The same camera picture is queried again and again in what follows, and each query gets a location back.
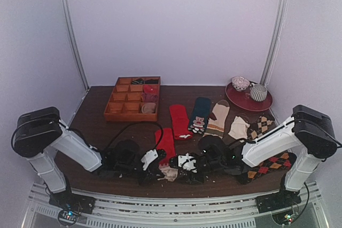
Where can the wooden compartment tray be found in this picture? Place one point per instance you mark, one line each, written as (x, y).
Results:
(124, 104)

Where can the red round plate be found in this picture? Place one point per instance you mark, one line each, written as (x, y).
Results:
(242, 99)

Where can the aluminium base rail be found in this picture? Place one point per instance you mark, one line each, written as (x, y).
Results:
(229, 211)

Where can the white patterned bowl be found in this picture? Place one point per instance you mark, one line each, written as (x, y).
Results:
(240, 83)

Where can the beige rolled sock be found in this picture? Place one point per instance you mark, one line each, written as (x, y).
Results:
(148, 108)

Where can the beige argyle sock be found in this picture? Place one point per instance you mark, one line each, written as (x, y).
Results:
(260, 127)

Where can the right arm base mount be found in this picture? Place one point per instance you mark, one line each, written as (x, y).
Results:
(281, 204)

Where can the beige brown sock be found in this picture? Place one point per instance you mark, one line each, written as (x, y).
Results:
(239, 127)

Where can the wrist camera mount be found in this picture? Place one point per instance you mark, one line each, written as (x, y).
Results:
(148, 158)
(187, 162)

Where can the right aluminium frame post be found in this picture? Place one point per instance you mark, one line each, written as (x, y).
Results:
(274, 43)

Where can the black orange argyle sock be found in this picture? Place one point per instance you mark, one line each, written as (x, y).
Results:
(278, 162)

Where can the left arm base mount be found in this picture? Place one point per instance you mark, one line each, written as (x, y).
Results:
(72, 208)

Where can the red rolled sock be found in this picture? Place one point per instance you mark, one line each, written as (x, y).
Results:
(151, 88)

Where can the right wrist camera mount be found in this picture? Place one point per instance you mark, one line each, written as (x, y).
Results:
(187, 162)

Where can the beige striped sock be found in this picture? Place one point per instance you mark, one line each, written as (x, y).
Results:
(217, 119)

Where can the black striped rolled sock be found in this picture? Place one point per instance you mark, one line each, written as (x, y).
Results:
(137, 81)

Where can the left aluminium frame post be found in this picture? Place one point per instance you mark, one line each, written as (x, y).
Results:
(73, 43)

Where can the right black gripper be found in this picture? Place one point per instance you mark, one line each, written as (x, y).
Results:
(191, 173)

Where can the red sock with beige toe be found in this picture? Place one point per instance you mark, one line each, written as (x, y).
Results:
(167, 144)

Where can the striped grey cup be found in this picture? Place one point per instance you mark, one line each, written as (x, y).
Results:
(258, 92)

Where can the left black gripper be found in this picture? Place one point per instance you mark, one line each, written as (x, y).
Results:
(149, 175)

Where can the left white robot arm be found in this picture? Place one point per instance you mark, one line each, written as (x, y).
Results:
(41, 130)

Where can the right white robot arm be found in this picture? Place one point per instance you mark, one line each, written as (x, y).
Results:
(301, 143)

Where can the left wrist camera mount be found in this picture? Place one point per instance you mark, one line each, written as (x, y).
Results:
(148, 158)

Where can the aluminium frame post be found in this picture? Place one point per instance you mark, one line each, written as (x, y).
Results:
(73, 43)
(274, 43)

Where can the teal reindeer sock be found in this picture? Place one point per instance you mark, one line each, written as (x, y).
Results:
(199, 116)

